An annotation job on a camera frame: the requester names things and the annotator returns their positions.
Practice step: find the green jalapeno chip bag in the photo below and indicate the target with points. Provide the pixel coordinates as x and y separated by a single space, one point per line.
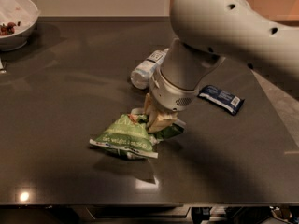
127 137

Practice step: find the dark blue snack bar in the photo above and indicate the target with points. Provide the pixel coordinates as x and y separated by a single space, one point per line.
224 99

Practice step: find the white bowl with fruit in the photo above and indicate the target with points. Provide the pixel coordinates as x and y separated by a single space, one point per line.
17 20

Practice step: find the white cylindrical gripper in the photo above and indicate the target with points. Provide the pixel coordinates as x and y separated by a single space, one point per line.
169 98

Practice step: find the clear plastic water bottle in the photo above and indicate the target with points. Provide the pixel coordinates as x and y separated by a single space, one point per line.
140 76

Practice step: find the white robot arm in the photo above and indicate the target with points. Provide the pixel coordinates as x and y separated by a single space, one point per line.
208 33

